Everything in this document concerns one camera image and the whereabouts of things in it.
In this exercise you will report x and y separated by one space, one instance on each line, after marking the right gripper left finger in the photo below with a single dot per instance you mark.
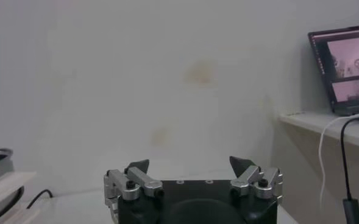
130 185

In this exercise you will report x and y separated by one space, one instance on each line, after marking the cream electric cooking pot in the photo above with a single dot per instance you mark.
20 217

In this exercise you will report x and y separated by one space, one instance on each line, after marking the black laptop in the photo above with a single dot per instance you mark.
350 61

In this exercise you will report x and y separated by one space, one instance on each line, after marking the labelled white side table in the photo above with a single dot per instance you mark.
319 121

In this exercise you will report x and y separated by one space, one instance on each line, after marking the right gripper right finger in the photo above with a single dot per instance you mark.
258 185

